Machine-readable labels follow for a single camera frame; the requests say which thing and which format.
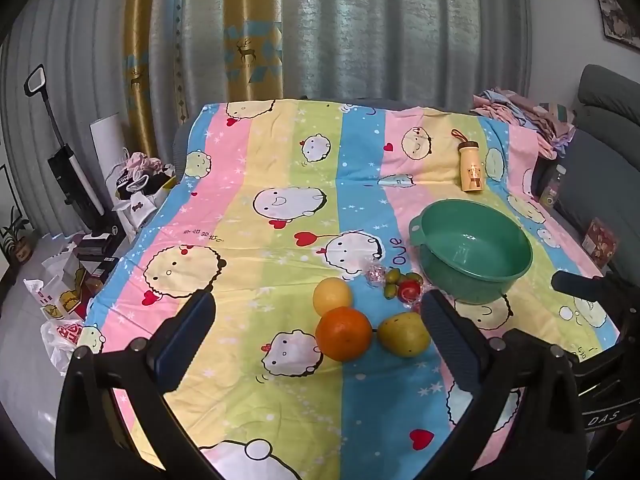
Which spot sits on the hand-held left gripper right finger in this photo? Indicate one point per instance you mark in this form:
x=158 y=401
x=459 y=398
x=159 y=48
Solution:
x=450 y=340

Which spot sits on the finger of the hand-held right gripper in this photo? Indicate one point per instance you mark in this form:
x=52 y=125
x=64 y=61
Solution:
x=600 y=357
x=575 y=285

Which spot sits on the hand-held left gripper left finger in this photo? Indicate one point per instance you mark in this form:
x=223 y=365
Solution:
x=185 y=340

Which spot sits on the yellow-green mango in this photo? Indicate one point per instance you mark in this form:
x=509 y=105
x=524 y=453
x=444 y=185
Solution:
x=402 y=335

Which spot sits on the red tomato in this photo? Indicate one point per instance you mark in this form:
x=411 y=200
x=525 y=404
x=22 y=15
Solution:
x=408 y=290

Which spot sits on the small green fruit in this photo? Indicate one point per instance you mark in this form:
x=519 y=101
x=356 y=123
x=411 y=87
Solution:
x=413 y=277
x=389 y=290
x=392 y=276

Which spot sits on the green plastic bowl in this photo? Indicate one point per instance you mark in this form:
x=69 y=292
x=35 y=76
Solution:
x=475 y=245

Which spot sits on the red fruit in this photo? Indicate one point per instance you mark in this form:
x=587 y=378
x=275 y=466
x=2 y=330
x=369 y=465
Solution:
x=374 y=275

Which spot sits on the orange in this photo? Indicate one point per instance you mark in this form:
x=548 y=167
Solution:
x=344 y=334

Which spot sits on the yellow citrus fruit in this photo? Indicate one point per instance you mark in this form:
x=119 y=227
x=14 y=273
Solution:
x=332 y=295

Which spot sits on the red patterned box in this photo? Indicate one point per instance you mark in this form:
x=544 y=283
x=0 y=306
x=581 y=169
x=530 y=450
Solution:
x=600 y=242

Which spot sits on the clear plastic bottle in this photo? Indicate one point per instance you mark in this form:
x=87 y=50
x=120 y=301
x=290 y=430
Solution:
x=552 y=187

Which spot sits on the red printed plastic bag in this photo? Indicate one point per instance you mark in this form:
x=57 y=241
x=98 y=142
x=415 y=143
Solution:
x=62 y=337

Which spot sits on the black cardboard box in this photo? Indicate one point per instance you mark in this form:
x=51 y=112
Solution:
x=97 y=250

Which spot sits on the grey sofa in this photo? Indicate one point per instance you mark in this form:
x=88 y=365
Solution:
x=605 y=160

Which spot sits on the white paper bag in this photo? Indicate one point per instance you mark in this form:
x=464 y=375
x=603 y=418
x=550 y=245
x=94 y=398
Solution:
x=62 y=270

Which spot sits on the white plastic bag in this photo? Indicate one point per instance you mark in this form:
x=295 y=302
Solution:
x=40 y=292

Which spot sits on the yellow bear-print bottle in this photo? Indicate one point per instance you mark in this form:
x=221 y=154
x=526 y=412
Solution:
x=470 y=170

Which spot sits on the white shopping bag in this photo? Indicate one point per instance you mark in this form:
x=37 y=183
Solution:
x=142 y=185

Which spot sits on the pile of folded clothes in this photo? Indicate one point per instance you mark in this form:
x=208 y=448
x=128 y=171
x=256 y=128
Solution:
x=525 y=115

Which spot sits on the white board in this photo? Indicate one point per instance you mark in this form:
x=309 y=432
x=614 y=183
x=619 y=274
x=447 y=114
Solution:
x=107 y=145

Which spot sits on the striped cartoon printed blanket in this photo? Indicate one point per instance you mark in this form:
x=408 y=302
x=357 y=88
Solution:
x=280 y=150

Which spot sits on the upright vacuum cleaner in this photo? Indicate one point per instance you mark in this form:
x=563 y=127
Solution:
x=62 y=165

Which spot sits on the grey curtain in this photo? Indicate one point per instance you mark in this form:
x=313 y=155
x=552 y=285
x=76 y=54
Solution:
x=375 y=25

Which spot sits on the gold patterned curtain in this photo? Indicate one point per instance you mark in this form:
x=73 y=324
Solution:
x=250 y=20

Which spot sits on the framed wall picture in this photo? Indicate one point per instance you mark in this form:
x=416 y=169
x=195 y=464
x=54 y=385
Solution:
x=617 y=10

